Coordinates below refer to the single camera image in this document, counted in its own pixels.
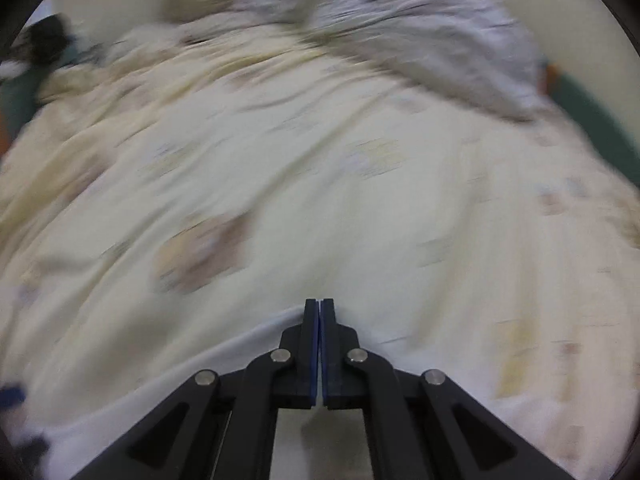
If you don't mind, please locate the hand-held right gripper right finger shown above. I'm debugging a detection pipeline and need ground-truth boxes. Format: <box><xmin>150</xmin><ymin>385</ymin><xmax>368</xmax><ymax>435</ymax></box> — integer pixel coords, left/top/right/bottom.
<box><xmin>320</xmin><ymin>298</ymin><xmax>576</xmax><ymax>480</ymax></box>

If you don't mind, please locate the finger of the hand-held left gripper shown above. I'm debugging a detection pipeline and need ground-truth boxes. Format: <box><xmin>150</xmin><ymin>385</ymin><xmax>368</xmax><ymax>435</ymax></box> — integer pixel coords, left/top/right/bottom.
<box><xmin>0</xmin><ymin>382</ymin><xmax>27</xmax><ymax>409</ymax></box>
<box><xmin>12</xmin><ymin>435</ymin><xmax>51</xmax><ymax>461</ymax></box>

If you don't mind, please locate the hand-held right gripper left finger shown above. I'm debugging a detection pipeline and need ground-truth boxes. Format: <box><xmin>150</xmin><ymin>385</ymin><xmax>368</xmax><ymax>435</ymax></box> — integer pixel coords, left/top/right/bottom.
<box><xmin>72</xmin><ymin>299</ymin><xmax>321</xmax><ymax>480</ymax></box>

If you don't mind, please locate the white printed t-shirt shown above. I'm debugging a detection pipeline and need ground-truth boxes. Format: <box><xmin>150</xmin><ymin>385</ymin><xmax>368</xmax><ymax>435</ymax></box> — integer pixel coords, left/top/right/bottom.
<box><xmin>42</xmin><ymin>305</ymin><xmax>506</xmax><ymax>480</ymax></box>

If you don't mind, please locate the cream cartoon print duvet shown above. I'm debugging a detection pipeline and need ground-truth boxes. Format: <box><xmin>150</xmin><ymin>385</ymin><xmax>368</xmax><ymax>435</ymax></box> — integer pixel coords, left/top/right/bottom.
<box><xmin>0</xmin><ymin>25</ymin><xmax>640</xmax><ymax>480</ymax></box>

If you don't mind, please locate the crumpled pale grey quilt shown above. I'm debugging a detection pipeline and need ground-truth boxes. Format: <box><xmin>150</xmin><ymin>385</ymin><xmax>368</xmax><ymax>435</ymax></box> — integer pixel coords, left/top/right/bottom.
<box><xmin>220</xmin><ymin>0</ymin><xmax>551</xmax><ymax>121</ymax></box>

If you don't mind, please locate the black and white fluffy blanket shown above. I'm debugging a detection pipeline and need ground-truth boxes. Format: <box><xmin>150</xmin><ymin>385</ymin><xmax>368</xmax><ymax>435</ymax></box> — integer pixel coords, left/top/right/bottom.
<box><xmin>0</xmin><ymin>12</ymin><xmax>76</xmax><ymax>81</ymax></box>

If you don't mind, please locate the teal bolster with orange band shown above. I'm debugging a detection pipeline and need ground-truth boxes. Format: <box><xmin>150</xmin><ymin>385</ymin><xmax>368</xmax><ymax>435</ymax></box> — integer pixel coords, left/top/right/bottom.
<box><xmin>542</xmin><ymin>60</ymin><xmax>640</xmax><ymax>188</ymax></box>

